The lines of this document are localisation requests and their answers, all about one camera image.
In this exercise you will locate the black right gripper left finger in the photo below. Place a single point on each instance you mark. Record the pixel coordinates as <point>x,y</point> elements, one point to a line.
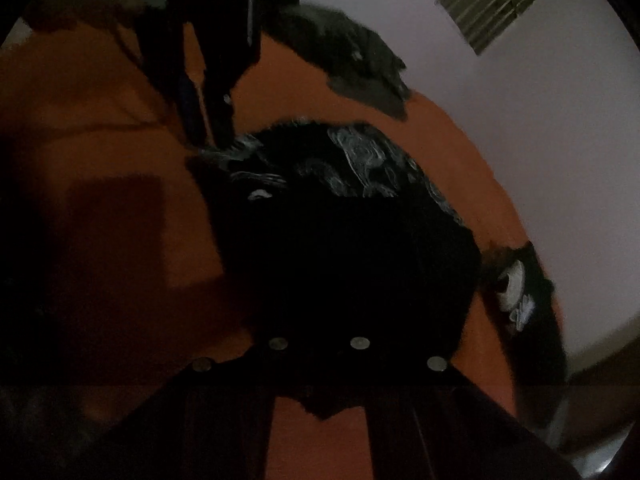
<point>210,421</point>

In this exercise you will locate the black garment with white print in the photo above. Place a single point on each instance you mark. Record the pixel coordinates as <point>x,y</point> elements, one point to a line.
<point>519,299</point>

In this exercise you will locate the dark grey garment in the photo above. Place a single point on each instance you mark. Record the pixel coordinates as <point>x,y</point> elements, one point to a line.
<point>358,63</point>

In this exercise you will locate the orange bed sheet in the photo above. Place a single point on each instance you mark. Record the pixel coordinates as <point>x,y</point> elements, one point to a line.
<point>104,153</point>

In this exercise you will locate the black patterned shirt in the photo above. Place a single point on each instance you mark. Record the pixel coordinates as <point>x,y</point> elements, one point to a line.
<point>339,253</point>

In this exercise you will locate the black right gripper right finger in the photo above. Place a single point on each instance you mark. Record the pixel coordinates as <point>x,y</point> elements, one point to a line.
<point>434,423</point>

